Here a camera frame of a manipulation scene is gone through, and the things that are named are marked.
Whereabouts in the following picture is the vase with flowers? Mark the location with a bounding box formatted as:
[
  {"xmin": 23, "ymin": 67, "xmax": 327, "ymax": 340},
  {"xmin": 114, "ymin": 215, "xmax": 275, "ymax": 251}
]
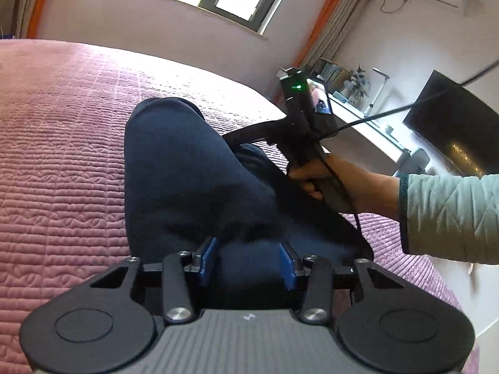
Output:
[{"xmin": 345, "ymin": 64, "xmax": 369, "ymax": 100}]

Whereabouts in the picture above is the row of books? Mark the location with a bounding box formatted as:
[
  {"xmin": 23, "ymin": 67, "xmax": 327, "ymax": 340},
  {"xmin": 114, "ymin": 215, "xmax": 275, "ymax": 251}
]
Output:
[{"xmin": 312, "ymin": 58, "xmax": 351, "ymax": 94}]

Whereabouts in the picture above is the pink quilted bed blanket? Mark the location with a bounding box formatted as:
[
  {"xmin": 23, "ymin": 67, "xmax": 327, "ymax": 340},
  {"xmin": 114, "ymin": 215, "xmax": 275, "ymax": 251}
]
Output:
[{"xmin": 0, "ymin": 39, "xmax": 474, "ymax": 374}]

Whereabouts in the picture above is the person's right forearm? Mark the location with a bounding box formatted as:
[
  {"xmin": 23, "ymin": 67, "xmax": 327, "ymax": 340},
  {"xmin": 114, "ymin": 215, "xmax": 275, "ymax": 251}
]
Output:
[{"xmin": 398, "ymin": 173, "xmax": 499, "ymax": 266}]

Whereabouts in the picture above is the white desk with blue frame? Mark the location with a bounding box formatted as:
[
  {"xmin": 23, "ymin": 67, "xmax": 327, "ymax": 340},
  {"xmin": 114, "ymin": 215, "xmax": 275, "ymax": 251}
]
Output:
[{"xmin": 275, "ymin": 86, "xmax": 414, "ymax": 173}]

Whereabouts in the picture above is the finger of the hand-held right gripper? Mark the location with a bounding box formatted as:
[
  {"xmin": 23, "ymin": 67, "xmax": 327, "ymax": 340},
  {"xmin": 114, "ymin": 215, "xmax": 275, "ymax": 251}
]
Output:
[{"xmin": 221, "ymin": 117, "xmax": 291, "ymax": 150}]

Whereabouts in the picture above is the person's right hand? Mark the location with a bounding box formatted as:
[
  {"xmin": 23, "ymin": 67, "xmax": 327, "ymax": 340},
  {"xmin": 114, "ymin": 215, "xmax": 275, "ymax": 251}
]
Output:
[{"xmin": 287, "ymin": 154, "xmax": 402, "ymax": 223}]

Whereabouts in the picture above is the air conditioner power cord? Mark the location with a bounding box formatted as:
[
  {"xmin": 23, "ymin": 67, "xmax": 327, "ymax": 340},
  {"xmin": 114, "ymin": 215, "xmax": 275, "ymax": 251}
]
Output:
[{"xmin": 379, "ymin": 0, "xmax": 409, "ymax": 13}]

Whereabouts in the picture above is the grey chair back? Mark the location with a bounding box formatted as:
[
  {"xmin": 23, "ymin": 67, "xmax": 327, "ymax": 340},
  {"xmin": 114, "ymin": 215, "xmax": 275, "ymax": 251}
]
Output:
[{"xmin": 405, "ymin": 148, "xmax": 432, "ymax": 174}]

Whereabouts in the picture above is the beige curtain with orange edge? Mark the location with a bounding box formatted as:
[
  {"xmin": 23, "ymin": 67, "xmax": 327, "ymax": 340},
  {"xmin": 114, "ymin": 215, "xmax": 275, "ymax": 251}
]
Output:
[
  {"xmin": 12, "ymin": 0, "xmax": 52, "ymax": 40},
  {"xmin": 294, "ymin": 0, "xmax": 391, "ymax": 70}
]

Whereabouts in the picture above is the black flat screen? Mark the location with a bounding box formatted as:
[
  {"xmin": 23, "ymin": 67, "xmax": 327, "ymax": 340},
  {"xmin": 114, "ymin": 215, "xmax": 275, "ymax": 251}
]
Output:
[{"xmin": 403, "ymin": 69, "xmax": 499, "ymax": 177}]

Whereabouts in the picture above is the white desk lamp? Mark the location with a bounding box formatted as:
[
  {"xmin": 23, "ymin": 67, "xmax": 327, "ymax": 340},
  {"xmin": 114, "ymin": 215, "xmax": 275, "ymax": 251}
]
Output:
[{"xmin": 366, "ymin": 67, "xmax": 393, "ymax": 117}]

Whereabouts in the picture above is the navy striped-sleeve hoodie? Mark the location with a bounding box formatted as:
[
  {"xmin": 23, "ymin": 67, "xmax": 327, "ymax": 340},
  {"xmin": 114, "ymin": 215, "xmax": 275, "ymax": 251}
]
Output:
[{"xmin": 124, "ymin": 97, "xmax": 375, "ymax": 309}]

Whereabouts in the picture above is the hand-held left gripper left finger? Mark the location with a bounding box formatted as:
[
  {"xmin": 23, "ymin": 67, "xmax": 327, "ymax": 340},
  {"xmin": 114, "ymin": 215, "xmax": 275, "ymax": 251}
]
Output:
[{"xmin": 89, "ymin": 237, "xmax": 219, "ymax": 325}]

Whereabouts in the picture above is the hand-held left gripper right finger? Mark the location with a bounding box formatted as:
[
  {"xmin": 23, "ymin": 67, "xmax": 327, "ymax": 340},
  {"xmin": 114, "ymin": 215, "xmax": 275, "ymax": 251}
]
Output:
[{"xmin": 278, "ymin": 242, "xmax": 396, "ymax": 325}]

